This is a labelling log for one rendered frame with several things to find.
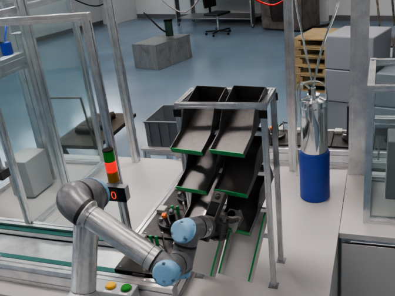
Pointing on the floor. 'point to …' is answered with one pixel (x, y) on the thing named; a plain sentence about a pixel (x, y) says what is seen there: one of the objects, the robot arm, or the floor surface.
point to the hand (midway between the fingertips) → (233, 215)
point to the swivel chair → (214, 14)
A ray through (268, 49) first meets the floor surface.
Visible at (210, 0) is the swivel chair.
